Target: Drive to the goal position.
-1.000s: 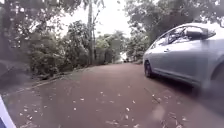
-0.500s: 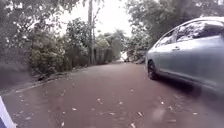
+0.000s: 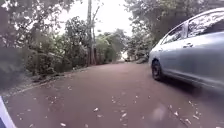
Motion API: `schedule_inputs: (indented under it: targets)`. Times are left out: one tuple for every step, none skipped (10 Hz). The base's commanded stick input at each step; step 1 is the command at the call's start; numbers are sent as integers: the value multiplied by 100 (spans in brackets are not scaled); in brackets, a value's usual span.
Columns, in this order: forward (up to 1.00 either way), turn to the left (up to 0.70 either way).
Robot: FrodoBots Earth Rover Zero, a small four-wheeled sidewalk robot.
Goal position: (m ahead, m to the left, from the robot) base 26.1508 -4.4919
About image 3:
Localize pole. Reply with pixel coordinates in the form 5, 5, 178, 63
86, 0, 95, 66

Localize reddish asphalt road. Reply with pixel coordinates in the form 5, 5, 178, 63
0, 61, 224, 128

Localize row of trees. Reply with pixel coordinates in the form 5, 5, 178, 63
124, 0, 224, 64

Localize leaf-strewn road verge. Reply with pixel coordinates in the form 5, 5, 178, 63
0, 66, 90, 100

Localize silver car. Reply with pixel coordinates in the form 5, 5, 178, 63
148, 8, 224, 93

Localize bushes and trees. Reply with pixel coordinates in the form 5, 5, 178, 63
0, 0, 130, 90

